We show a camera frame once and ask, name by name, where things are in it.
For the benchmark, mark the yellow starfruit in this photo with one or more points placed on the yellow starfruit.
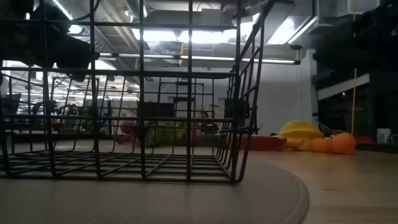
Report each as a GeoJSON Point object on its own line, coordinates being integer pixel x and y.
{"type": "Point", "coordinates": [300, 129]}

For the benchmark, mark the orange tangerine cluster with leaves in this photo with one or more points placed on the orange tangerine cluster with leaves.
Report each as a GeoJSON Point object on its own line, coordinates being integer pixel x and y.
{"type": "Point", "coordinates": [342, 143]}

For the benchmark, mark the dark red long pepper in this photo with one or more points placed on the dark red long pepper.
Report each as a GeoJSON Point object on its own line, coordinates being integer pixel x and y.
{"type": "Point", "coordinates": [267, 143]}

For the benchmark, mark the green grape bunch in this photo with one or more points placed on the green grape bunch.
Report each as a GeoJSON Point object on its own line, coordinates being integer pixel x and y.
{"type": "Point", "coordinates": [168, 135]}

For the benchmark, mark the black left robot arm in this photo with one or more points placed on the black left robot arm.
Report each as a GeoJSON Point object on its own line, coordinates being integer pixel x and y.
{"type": "Point", "coordinates": [18, 40]}

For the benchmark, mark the black shelf unit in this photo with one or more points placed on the black shelf unit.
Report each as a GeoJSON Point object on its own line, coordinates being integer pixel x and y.
{"type": "Point", "coordinates": [342, 115]}

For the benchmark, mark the long fluorescent tube light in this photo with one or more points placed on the long fluorescent tube light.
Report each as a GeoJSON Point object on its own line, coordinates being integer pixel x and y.
{"type": "Point", "coordinates": [155, 56]}

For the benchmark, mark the bright ceiling panel light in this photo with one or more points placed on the bright ceiling panel light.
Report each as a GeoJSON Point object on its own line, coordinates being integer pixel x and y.
{"type": "Point", "coordinates": [161, 35]}

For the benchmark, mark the red flat object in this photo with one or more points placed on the red flat object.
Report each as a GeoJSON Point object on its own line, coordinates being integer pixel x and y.
{"type": "Point", "coordinates": [363, 139]}

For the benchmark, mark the white cylinder container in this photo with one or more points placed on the white cylinder container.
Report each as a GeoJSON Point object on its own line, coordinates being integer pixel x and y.
{"type": "Point", "coordinates": [383, 136]}

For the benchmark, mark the round grey placemat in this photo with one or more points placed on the round grey placemat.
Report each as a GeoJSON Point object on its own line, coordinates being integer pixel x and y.
{"type": "Point", "coordinates": [155, 202]}

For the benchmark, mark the black dome camera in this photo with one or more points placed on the black dome camera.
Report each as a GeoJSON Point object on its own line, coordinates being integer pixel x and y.
{"type": "Point", "coordinates": [295, 47]}

